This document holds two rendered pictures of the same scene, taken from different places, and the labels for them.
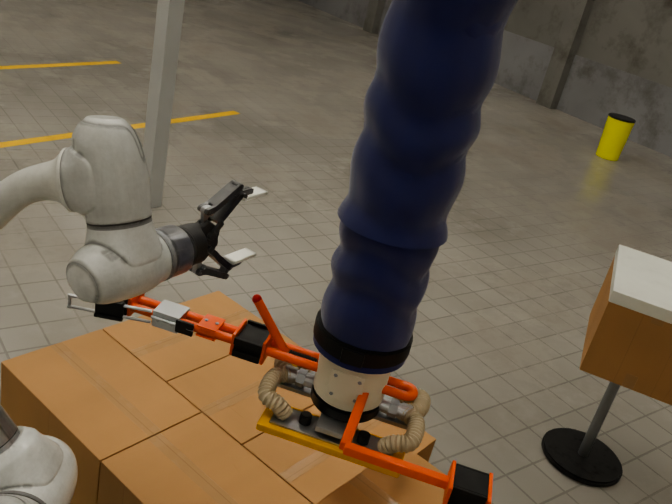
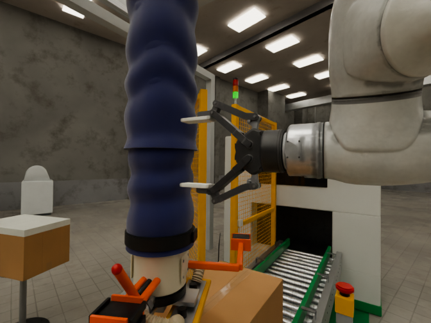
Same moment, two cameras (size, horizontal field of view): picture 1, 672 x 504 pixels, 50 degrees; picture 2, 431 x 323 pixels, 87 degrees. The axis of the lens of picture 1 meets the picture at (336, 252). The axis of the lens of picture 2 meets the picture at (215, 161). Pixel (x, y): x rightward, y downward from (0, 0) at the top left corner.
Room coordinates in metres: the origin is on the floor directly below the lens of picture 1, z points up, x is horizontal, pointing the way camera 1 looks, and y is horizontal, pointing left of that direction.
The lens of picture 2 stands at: (1.25, 0.66, 1.55)
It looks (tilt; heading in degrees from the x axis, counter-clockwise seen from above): 1 degrees up; 269
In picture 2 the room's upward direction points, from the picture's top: 1 degrees clockwise
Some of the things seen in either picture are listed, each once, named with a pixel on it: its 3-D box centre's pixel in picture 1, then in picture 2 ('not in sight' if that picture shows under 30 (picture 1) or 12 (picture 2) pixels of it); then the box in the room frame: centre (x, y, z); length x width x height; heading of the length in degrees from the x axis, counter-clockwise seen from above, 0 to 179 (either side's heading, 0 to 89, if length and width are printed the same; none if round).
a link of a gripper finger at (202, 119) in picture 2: (250, 193); (198, 120); (1.28, 0.19, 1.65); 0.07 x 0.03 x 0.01; 151
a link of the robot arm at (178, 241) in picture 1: (167, 252); (303, 150); (1.10, 0.28, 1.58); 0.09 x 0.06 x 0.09; 61
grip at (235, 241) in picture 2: (468, 489); (240, 241); (1.12, -0.36, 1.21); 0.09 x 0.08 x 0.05; 171
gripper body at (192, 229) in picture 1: (197, 241); (260, 151); (1.16, 0.25, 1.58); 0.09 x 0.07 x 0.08; 151
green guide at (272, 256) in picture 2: not in sight; (261, 263); (0.76, -1.53, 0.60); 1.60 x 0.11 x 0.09; 55
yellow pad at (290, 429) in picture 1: (333, 432); (188, 302); (1.32, -0.09, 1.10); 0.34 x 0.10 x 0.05; 81
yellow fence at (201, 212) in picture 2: not in sight; (190, 220); (1.43, -1.36, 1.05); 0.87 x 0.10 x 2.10; 107
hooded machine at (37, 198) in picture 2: not in sight; (37, 190); (6.42, -6.16, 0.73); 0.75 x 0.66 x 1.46; 40
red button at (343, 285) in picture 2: not in sight; (344, 289); (0.67, -0.31, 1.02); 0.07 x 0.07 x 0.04
